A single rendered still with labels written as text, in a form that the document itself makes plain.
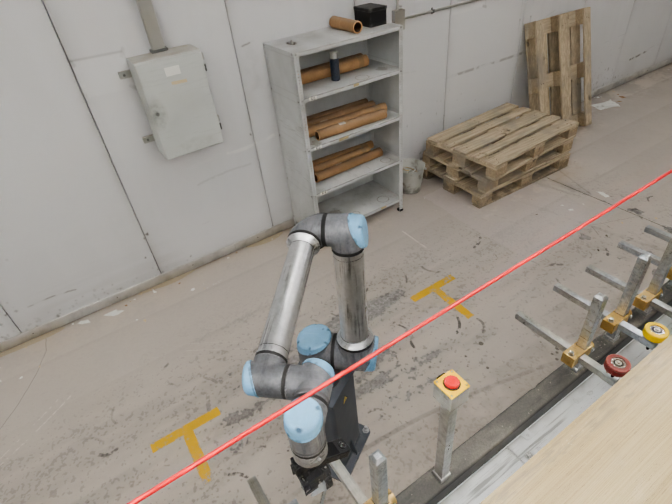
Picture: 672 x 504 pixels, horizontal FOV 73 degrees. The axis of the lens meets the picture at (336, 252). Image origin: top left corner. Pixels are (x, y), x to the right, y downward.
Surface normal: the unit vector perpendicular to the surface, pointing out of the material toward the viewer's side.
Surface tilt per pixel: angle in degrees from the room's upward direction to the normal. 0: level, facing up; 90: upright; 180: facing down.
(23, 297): 90
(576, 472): 0
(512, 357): 0
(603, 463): 0
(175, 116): 90
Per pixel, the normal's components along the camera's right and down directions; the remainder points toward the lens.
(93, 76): 0.55, 0.48
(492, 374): -0.09, -0.78
